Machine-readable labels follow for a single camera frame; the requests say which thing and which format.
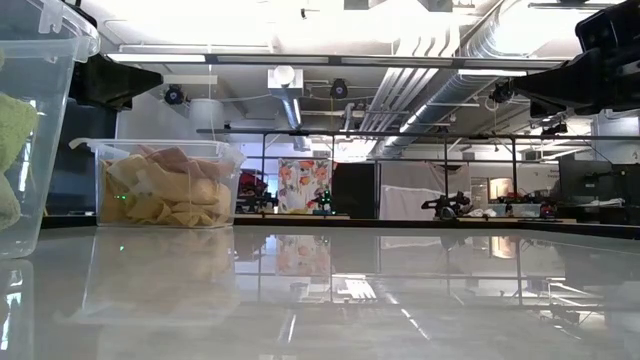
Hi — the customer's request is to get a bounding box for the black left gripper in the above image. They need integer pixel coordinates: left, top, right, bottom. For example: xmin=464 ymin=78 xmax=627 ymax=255
xmin=69 ymin=52 xmax=164 ymax=111

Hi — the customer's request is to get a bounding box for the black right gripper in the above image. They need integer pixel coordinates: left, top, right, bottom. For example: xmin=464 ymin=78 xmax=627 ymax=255
xmin=511 ymin=44 xmax=640 ymax=119

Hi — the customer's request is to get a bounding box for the bright green fluffy towel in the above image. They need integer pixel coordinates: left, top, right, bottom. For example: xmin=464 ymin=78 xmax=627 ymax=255
xmin=0 ymin=93 xmax=40 ymax=174

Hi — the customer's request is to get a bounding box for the pale green teal-edged towel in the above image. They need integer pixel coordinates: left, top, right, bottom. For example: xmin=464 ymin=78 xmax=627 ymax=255
xmin=0 ymin=173 xmax=22 ymax=232

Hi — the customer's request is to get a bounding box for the black background monitor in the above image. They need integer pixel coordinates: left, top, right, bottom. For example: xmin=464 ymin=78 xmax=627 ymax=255
xmin=558 ymin=159 xmax=615 ymax=202

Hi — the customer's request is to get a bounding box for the clear plastic bin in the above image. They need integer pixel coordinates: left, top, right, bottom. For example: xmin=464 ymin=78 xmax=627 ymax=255
xmin=68 ymin=138 xmax=247 ymax=230
xmin=0 ymin=0 xmax=101 ymax=260

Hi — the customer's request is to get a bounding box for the floral cloth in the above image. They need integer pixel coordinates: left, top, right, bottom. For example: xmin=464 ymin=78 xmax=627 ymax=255
xmin=277 ymin=158 xmax=334 ymax=215

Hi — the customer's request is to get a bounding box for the overhead light bar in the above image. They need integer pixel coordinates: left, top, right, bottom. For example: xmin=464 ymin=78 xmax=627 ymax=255
xmin=107 ymin=52 xmax=569 ymax=70

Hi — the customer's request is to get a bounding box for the hanging black camera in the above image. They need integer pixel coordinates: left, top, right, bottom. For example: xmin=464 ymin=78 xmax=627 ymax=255
xmin=328 ymin=78 xmax=350 ymax=100
xmin=163 ymin=84 xmax=185 ymax=106
xmin=489 ymin=79 xmax=516 ymax=105

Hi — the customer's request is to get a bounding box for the black background frame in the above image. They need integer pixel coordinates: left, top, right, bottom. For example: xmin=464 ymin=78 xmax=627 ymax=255
xmin=197 ymin=128 xmax=640 ymax=221

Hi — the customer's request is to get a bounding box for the silver ventilation duct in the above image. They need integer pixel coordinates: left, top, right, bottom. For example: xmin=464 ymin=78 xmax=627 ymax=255
xmin=379 ymin=0 xmax=576 ymax=159

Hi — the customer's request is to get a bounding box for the black table frame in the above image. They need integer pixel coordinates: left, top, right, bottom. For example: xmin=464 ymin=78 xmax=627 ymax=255
xmin=42 ymin=213 xmax=640 ymax=240

